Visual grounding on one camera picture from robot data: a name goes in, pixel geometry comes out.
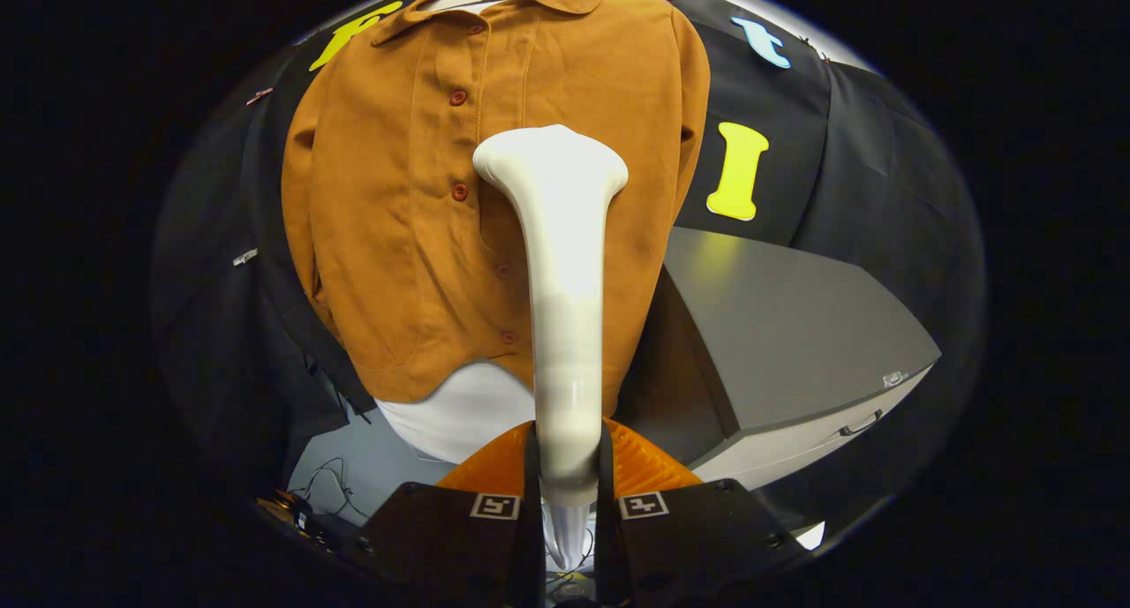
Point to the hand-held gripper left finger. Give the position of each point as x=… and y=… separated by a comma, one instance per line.
x=446, y=546

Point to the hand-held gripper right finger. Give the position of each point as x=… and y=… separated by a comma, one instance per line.
x=697, y=546

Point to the white garment steamer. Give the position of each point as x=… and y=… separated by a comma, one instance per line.
x=565, y=281

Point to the orange button-up shirt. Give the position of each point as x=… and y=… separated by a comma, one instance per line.
x=397, y=193

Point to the white mannequin torso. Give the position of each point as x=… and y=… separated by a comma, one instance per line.
x=459, y=414

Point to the grey cabinet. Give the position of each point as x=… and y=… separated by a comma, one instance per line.
x=794, y=326

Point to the small silver clip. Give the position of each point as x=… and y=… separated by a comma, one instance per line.
x=245, y=257

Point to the black backdrop cloth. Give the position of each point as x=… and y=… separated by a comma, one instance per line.
x=883, y=193

